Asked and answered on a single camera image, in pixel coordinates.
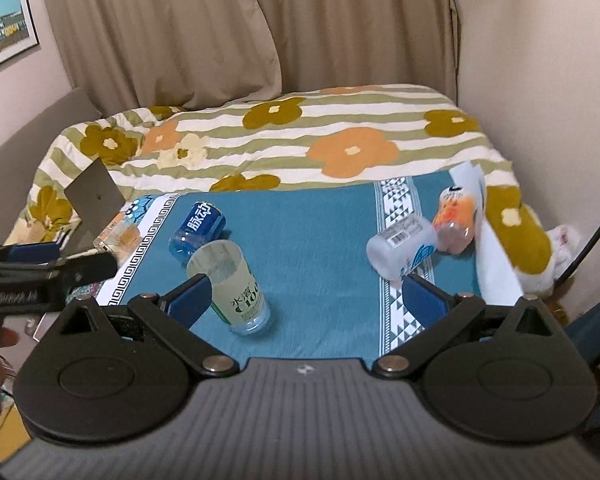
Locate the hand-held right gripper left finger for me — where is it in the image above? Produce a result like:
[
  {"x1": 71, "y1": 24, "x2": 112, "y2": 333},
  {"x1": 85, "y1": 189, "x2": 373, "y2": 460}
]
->
[{"x1": 49, "y1": 274, "x2": 237, "y2": 379}]

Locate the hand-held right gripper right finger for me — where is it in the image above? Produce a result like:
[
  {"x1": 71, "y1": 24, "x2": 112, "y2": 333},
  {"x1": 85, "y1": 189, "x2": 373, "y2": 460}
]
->
[{"x1": 371, "y1": 273, "x2": 565, "y2": 380}]

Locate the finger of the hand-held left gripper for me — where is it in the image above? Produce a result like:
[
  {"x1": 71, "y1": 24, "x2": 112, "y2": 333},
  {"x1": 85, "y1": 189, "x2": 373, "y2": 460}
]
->
[
  {"x1": 55, "y1": 251, "x2": 119, "y2": 292},
  {"x1": 4, "y1": 242, "x2": 63, "y2": 264}
]

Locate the pale yellow drink bottle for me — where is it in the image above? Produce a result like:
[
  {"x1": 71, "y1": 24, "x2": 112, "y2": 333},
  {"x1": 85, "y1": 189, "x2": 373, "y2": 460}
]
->
[{"x1": 186, "y1": 239, "x2": 272, "y2": 335}]

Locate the clear cup with white label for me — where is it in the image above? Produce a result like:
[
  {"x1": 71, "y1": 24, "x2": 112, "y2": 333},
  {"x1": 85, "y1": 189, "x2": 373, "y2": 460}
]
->
[{"x1": 366, "y1": 214, "x2": 439, "y2": 279}]

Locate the clear cup with blue label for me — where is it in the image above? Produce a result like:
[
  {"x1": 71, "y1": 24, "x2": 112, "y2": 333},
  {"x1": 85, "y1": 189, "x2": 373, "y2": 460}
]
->
[{"x1": 168, "y1": 201, "x2": 227, "y2": 267}]

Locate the clear cup with orange label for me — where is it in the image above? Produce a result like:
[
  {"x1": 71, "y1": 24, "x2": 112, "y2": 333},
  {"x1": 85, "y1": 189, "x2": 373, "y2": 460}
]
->
[{"x1": 432, "y1": 185, "x2": 479, "y2": 254}]

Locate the grey laptop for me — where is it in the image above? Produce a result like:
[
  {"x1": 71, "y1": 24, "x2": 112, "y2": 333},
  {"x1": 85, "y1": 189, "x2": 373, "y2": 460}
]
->
[{"x1": 63, "y1": 158, "x2": 122, "y2": 257}]

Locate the grey sofa back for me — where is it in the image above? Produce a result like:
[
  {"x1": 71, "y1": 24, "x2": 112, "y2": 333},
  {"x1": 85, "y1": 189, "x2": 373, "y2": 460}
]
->
[{"x1": 0, "y1": 87, "x2": 102, "y2": 223}]

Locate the teal patterned cloth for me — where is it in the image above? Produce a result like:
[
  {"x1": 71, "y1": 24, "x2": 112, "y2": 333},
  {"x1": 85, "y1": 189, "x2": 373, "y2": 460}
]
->
[{"x1": 65, "y1": 176, "x2": 484, "y2": 364}]

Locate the white floral cloth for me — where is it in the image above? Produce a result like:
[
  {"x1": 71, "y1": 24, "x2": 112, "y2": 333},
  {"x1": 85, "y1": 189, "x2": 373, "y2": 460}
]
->
[{"x1": 546, "y1": 224, "x2": 587, "y2": 283}]

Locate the striped floral blanket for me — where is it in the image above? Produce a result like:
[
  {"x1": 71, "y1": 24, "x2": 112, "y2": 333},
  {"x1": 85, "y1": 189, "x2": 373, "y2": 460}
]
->
[{"x1": 4, "y1": 83, "x2": 557, "y2": 297}]

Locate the beige curtain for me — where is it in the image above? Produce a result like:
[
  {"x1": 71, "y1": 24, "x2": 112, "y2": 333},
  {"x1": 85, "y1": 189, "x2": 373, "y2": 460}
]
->
[{"x1": 39, "y1": 0, "x2": 458, "y2": 117}]

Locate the black cable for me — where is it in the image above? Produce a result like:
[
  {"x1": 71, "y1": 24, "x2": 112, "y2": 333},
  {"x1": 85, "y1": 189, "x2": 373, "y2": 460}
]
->
[{"x1": 561, "y1": 195, "x2": 600, "y2": 282}]

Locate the framed wall picture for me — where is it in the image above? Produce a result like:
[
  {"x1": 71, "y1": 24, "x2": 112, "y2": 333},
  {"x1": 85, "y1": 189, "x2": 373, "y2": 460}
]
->
[{"x1": 0, "y1": 0, "x2": 41, "y2": 79}]

